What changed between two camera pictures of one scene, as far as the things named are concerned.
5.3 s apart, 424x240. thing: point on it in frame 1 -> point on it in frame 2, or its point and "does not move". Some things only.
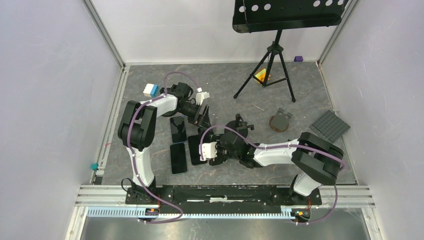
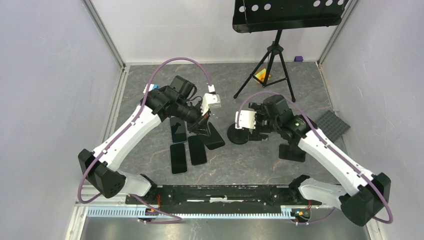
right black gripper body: [222, 155] -> [264, 124]
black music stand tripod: [251, 16] does not move
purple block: [298, 59] does not move
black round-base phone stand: [239, 125] does not move
